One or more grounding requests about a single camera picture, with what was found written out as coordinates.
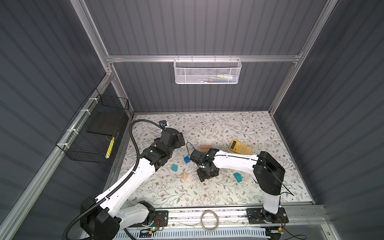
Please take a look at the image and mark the yellow calculator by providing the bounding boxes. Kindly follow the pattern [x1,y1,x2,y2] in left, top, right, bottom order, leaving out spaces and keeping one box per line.
[229,140,253,155]

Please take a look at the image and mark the yellow marker pen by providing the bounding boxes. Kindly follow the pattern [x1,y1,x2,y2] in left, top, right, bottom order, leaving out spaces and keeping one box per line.
[105,137,115,159]

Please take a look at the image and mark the markers in white basket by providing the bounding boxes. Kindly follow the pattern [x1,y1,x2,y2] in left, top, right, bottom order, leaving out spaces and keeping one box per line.
[199,75,238,84]

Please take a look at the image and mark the black pad in basket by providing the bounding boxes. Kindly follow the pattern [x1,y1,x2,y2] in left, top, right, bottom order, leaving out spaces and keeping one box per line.
[87,112,124,137]

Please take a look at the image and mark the teal green block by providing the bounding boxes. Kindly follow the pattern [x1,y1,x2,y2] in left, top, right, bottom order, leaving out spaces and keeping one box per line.
[233,173,243,183]

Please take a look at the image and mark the dark blue cube block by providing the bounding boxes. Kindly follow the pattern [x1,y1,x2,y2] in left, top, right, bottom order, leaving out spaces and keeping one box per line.
[184,156,191,164]

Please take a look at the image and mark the natural wood block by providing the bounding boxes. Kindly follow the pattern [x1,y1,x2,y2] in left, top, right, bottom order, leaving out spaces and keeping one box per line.
[200,145,212,153]

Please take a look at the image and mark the black wire basket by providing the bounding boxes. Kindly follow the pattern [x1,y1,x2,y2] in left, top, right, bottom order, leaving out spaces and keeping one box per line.
[56,89,130,164]

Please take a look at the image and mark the black corrugated cable hose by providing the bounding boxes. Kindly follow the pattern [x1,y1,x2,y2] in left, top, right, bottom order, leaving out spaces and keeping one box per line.
[62,119,164,240]

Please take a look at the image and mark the clear tape roll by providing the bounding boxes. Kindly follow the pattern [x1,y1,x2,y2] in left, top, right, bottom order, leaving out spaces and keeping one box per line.
[200,210,220,232]

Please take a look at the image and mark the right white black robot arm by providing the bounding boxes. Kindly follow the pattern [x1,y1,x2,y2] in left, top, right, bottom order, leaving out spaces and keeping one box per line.
[190,149,289,226]

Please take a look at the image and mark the teal cube block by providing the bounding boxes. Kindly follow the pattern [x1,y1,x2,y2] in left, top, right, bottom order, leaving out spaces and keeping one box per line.
[171,165,179,172]

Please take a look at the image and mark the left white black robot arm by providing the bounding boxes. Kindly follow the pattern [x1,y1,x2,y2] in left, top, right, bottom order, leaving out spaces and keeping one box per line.
[80,128,185,240]

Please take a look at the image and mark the white wire mesh basket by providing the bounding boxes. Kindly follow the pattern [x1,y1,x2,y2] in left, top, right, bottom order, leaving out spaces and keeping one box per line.
[173,58,242,85]

